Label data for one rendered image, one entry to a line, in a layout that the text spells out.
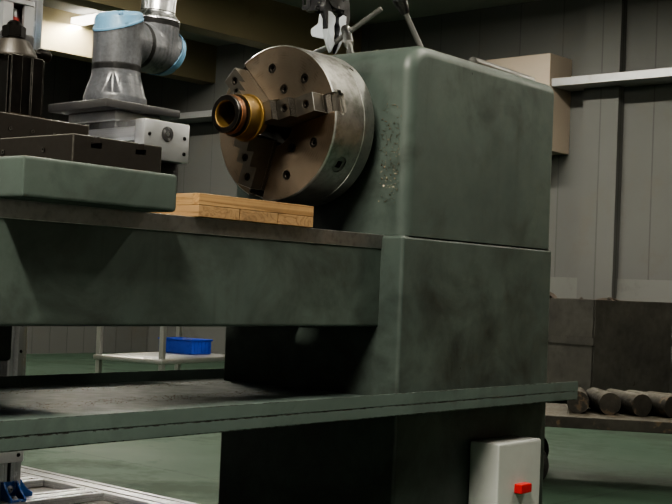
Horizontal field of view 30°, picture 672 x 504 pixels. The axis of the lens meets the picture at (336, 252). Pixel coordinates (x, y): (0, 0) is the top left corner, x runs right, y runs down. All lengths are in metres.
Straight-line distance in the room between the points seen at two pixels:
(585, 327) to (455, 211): 5.89
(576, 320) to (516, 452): 5.82
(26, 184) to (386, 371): 0.97
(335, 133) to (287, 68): 0.19
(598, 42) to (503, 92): 7.05
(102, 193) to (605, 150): 7.96
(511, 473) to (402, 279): 0.52
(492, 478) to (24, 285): 1.20
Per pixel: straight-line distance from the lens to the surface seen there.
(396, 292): 2.50
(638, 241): 9.58
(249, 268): 2.23
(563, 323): 8.63
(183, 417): 1.95
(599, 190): 9.67
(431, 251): 2.57
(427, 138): 2.57
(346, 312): 2.44
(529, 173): 2.91
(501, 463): 2.71
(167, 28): 3.14
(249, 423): 2.05
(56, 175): 1.86
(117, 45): 3.02
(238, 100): 2.42
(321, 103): 2.44
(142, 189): 1.96
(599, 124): 9.74
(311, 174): 2.45
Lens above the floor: 0.76
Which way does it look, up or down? 2 degrees up
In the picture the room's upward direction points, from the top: 2 degrees clockwise
